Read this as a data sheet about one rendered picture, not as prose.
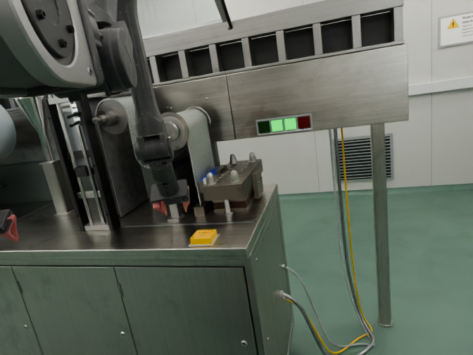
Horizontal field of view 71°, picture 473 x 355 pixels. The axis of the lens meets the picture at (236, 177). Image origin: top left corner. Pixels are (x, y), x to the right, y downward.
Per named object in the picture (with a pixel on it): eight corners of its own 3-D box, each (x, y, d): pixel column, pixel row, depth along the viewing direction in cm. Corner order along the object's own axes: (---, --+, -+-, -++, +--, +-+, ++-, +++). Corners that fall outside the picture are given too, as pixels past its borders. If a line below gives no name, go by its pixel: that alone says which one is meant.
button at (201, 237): (191, 245, 109) (189, 238, 108) (198, 235, 115) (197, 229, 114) (210, 244, 107) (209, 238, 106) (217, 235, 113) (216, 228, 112)
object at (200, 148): (196, 187, 132) (186, 141, 128) (214, 170, 154) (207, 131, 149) (196, 186, 132) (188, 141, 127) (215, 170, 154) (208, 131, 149)
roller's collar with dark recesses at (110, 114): (98, 127, 130) (93, 111, 128) (108, 125, 136) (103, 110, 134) (112, 126, 128) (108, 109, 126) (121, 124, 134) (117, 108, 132)
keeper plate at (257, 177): (255, 198, 141) (251, 174, 138) (259, 191, 150) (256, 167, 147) (260, 198, 140) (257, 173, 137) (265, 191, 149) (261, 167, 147)
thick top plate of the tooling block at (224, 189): (204, 201, 129) (201, 186, 127) (231, 172, 166) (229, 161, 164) (243, 198, 124) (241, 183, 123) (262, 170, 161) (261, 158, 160)
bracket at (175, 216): (167, 222, 132) (150, 148, 124) (174, 216, 138) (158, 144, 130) (178, 222, 131) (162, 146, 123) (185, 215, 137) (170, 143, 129)
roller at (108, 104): (102, 136, 138) (93, 101, 134) (134, 127, 161) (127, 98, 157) (131, 132, 134) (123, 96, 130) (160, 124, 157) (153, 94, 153)
